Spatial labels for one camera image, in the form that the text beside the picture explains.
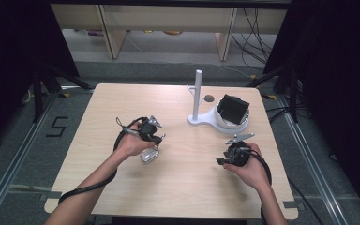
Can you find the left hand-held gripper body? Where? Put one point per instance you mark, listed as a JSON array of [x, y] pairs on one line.
[[148, 129]]

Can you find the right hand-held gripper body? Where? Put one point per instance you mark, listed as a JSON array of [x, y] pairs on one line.
[[239, 154]]

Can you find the silver car key with keyring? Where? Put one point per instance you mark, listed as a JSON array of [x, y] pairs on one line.
[[150, 155]]

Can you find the silver bowl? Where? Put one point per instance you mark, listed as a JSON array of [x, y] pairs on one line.
[[219, 119]]

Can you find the person's left hand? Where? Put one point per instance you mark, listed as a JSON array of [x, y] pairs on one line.
[[132, 143]]

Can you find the person's right hand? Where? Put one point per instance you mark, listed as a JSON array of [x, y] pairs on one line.
[[253, 172]]

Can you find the white stand with pole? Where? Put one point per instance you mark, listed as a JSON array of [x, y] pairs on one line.
[[197, 93]]

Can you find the black metal stand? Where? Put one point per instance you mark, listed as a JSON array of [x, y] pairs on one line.
[[38, 93], [293, 97]]

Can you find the yellow round object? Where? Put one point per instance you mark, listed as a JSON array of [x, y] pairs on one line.
[[172, 32]]

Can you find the light wooden desk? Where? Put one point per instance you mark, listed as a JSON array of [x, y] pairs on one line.
[[168, 18]]

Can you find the grey tape strip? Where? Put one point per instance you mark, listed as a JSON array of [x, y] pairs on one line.
[[50, 195]]

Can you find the black curtain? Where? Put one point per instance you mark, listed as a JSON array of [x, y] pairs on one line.
[[334, 62], [15, 47]]

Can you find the aluminium floor rail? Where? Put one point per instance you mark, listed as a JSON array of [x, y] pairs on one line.
[[15, 159], [311, 159]]

